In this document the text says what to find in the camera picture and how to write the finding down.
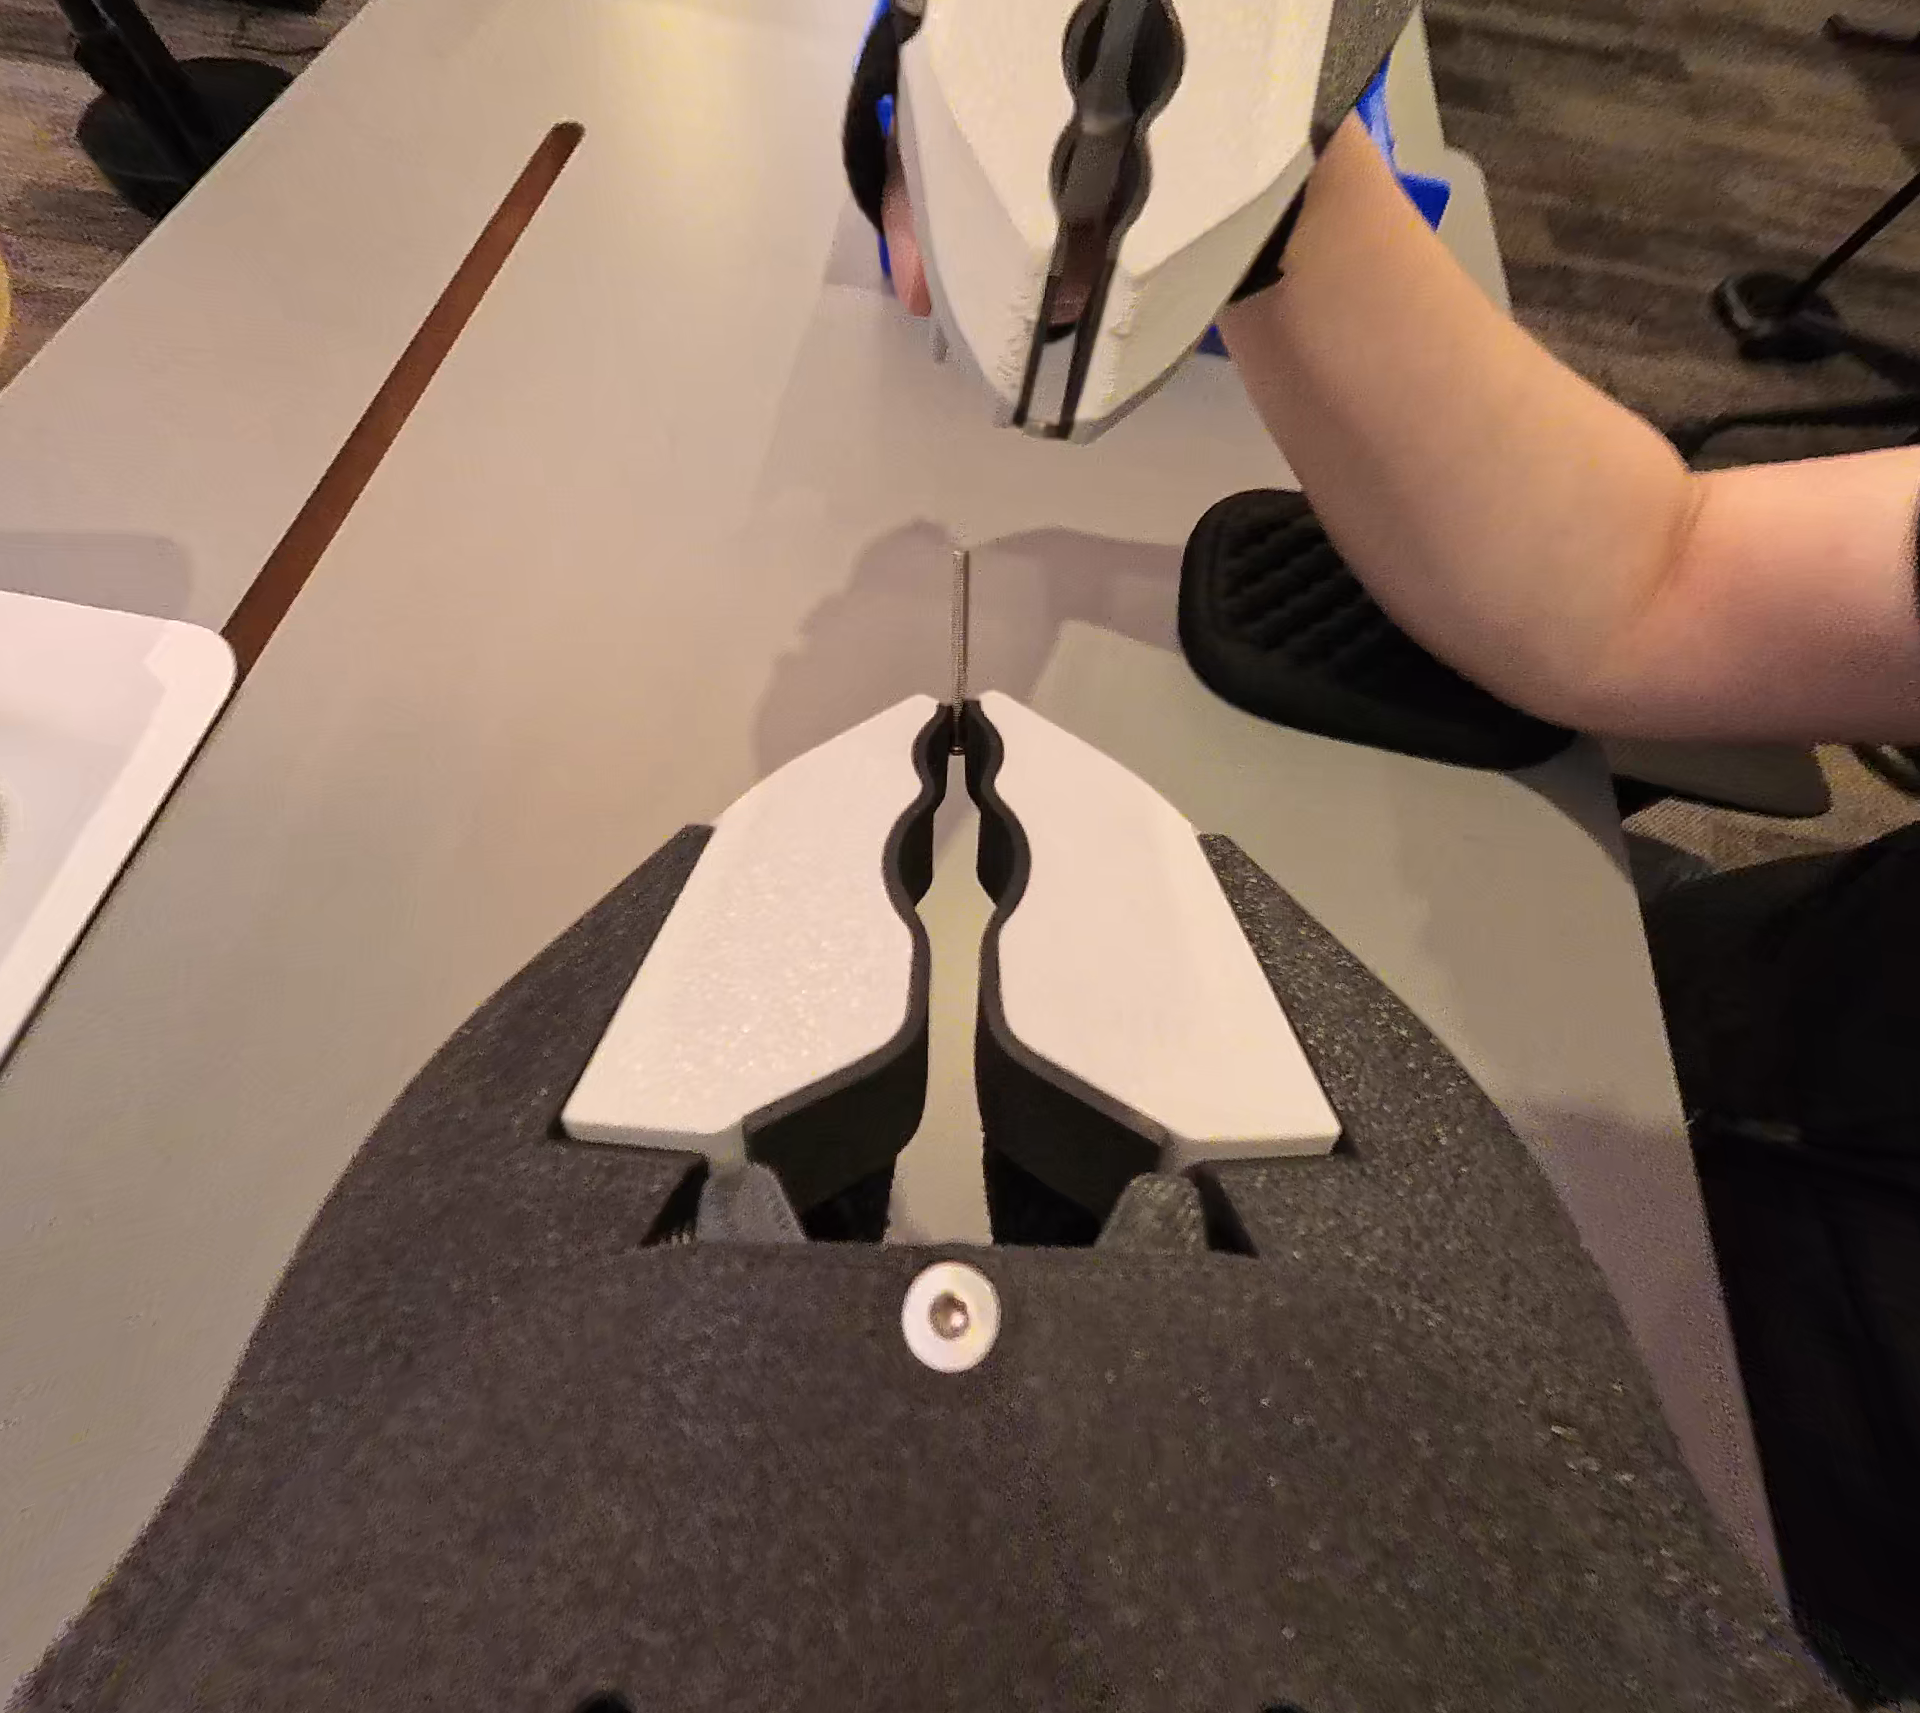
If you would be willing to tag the thin metal screw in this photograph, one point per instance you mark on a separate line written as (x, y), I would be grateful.
(962, 634)

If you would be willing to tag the grey desk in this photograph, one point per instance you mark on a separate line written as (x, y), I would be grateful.
(600, 544)

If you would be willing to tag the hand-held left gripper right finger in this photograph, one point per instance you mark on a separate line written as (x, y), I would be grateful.
(1155, 964)

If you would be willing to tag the person's right hand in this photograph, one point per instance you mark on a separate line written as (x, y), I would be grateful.
(909, 243)

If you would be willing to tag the white stand base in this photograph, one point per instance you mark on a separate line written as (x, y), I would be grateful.
(91, 769)

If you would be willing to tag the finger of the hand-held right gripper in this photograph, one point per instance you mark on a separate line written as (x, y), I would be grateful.
(1244, 92)
(991, 92)

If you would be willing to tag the person's right forearm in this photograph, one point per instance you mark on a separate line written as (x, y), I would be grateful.
(1501, 470)

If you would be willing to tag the blue plastic bin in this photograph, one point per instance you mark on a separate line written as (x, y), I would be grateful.
(1418, 190)

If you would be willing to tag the black monitor floor stand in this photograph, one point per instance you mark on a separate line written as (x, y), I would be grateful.
(165, 123)

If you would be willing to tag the person's black shirt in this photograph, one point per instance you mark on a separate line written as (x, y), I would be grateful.
(1800, 1143)

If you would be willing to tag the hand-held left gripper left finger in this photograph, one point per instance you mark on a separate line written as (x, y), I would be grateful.
(750, 949)

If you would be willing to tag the black wrist rest pad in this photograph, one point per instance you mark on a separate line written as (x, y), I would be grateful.
(1304, 604)

